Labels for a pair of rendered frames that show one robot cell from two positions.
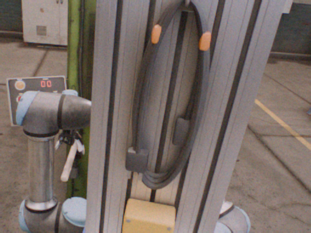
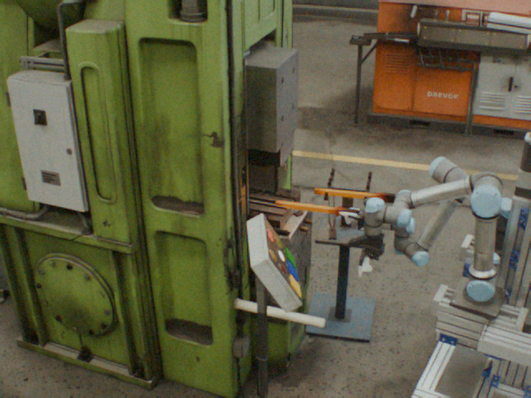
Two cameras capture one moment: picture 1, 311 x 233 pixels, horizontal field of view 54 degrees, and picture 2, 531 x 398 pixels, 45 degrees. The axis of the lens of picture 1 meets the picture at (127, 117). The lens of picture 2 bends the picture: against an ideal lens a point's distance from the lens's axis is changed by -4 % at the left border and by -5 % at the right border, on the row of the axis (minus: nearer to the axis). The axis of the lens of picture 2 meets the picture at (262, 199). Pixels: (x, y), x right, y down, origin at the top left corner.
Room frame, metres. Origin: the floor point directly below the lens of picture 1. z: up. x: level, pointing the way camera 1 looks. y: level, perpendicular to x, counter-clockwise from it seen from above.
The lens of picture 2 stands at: (0.81, 2.69, 2.68)
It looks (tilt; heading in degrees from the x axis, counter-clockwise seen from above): 30 degrees down; 293
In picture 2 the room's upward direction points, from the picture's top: 1 degrees counter-clockwise
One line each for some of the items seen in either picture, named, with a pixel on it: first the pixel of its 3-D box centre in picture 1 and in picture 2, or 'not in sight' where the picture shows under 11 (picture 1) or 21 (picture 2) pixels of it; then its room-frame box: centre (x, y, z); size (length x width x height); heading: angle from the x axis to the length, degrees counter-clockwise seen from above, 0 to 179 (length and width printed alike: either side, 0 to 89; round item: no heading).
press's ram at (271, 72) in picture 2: not in sight; (248, 91); (2.04, -0.01, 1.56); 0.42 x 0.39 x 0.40; 2
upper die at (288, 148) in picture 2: not in sight; (246, 143); (2.04, 0.03, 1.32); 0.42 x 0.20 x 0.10; 2
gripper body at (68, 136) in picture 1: (68, 131); (372, 244); (1.32, 0.29, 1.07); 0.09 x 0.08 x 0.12; 174
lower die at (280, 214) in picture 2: not in sight; (247, 207); (2.04, 0.03, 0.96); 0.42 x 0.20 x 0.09; 2
